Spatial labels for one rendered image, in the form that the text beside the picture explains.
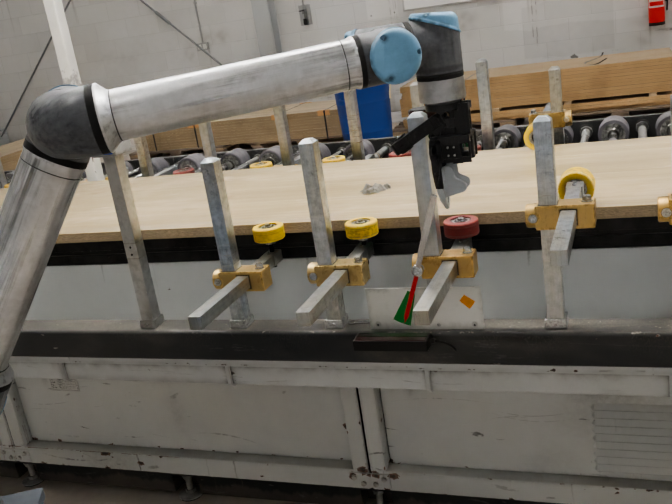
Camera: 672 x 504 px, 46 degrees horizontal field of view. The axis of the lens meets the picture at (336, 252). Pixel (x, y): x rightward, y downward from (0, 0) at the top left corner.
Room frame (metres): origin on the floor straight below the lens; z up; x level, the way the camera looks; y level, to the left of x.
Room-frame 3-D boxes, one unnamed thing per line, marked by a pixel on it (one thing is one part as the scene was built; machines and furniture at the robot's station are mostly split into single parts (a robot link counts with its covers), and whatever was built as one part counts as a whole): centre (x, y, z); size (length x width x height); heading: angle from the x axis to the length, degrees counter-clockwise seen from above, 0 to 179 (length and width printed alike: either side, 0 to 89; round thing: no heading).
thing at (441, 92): (1.55, -0.25, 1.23); 0.10 x 0.09 x 0.05; 158
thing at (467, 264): (1.64, -0.23, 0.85); 0.13 x 0.06 x 0.05; 68
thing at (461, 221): (1.75, -0.29, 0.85); 0.08 x 0.08 x 0.11
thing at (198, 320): (1.77, 0.24, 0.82); 0.43 x 0.03 x 0.04; 158
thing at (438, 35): (1.54, -0.25, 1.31); 0.10 x 0.09 x 0.12; 97
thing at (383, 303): (1.63, -0.17, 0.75); 0.26 x 0.01 x 0.10; 68
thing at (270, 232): (1.96, 0.16, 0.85); 0.08 x 0.08 x 0.11
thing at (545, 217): (1.54, -0.46, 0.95); 0.13 x 0.06 x 0.05; 68
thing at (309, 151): (1.74, 0.02, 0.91); 0.03 x 0.03 x 0.48; 68
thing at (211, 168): (1.83, 0.25, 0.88); 0.03 x 0.03 x 0.48; 68
